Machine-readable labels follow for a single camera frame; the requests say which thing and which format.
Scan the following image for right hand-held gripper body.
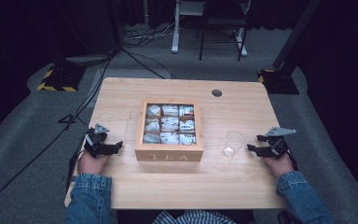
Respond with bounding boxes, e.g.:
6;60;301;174
265;126;296;161

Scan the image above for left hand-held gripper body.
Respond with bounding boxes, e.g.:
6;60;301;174
84;123;110;159

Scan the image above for clear plastic cup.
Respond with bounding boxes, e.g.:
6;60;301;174
222;130;247;158

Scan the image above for wooden tea box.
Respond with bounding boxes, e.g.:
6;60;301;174
134;98;205;162

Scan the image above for person's right hand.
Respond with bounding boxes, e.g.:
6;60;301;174
262;153;295;178

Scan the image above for person's left hand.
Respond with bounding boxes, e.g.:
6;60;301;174
76;150;112;176

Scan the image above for black stand base striped edge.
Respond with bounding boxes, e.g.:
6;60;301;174
257;68;300;95
36;63;87;93

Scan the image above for group of white tea bags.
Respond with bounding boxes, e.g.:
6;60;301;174
143;104;198;146

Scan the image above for person's striped clothing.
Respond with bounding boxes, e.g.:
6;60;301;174
151;209;238;224

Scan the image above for white desk leg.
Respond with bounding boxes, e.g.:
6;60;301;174
234;27;249;58
171;0;182;55

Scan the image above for black slanted stand pole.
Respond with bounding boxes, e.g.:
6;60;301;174
272;0;324;71

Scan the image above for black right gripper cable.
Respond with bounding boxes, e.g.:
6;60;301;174
286;148;299;172

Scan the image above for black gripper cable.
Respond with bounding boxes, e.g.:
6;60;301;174
65;133;90;191
286;148;299;172

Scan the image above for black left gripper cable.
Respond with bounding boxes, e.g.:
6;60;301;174
65;133;90;191

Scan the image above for long black floor cable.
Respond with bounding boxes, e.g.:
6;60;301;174
0;50;117;217

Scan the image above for thin black floor cable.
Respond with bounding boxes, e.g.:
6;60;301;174
120;47;177;80

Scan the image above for bundle of floor cables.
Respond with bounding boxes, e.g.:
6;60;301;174
122;21;175;49

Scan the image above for black metal chair frame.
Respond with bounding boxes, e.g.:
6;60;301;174
198;0;250;62

